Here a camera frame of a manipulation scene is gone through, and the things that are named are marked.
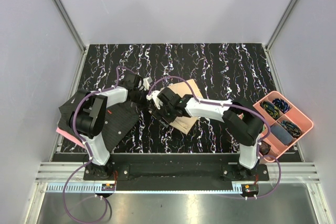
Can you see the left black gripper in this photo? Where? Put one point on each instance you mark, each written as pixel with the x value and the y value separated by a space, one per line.
pixel 142 105

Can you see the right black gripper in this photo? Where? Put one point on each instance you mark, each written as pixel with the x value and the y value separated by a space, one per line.
pixel 158 114

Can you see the beige cloth napkin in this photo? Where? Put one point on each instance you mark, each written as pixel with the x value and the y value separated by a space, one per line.
pixel 184 124

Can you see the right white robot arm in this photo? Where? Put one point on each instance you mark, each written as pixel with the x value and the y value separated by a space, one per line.
pixel 244 122

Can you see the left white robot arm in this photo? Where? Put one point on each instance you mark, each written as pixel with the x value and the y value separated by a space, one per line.
pixel 88 118

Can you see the brown patterned sock roll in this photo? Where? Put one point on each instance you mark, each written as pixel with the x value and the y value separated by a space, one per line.
pixel 264 148

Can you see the yellow patterned sock roll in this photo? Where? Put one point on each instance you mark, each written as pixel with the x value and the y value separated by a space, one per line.
pixel 271 109

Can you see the blue patterned sock roll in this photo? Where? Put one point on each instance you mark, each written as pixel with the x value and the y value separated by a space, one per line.
pixel 281 104

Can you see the teal patterned sock roll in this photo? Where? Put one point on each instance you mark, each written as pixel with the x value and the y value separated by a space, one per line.
pixel 291 128

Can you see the pink paper sheet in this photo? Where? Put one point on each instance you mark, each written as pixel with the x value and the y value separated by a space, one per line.
pixel 70 137

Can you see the pink divided tray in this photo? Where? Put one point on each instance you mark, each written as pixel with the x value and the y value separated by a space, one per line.
pixel 294 115

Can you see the grey rolled sock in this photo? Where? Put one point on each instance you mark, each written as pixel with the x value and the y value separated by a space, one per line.
pixel 281 134

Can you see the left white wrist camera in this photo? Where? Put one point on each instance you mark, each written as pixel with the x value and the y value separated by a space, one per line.
pixel 145 84

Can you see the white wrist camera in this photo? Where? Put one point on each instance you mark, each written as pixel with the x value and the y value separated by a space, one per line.
pixel 145 84
pixel 153 98

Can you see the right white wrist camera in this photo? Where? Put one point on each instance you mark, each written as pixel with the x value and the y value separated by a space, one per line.
pixel 153 98

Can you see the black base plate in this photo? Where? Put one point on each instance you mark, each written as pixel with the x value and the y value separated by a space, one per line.
pixel 175 172

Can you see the slotted cable duct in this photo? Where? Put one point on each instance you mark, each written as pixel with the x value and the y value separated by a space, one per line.
pixel 80 188

